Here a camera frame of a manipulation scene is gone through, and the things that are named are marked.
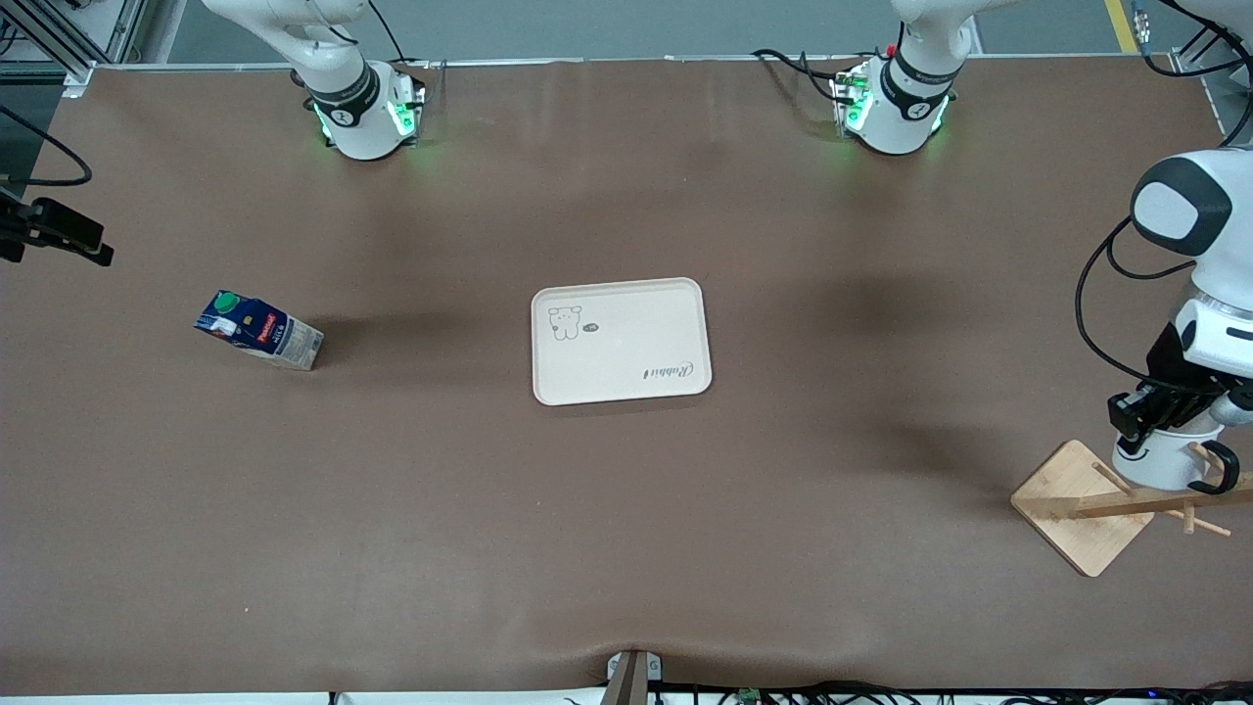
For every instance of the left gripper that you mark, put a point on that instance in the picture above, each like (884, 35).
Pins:
(1174, 369)

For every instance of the blue milk carton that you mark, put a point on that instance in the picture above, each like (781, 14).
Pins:
(264, 333)

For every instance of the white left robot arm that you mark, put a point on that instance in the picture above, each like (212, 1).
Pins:
(910, 108)

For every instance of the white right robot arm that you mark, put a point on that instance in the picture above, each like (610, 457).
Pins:
(357, 108)

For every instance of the cream tray with rabbit print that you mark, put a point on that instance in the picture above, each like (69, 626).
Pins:
(626, 343)

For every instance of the wooden mug tree stand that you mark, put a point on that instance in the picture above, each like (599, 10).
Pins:
(1077, 509)

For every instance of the aluminium frame strut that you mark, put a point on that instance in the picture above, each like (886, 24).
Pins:
(59, 39)

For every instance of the aluminium frame corner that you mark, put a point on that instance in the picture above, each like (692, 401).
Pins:
(1189, 61)

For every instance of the post with metal bracket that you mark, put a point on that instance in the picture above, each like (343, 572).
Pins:
(631, 681)

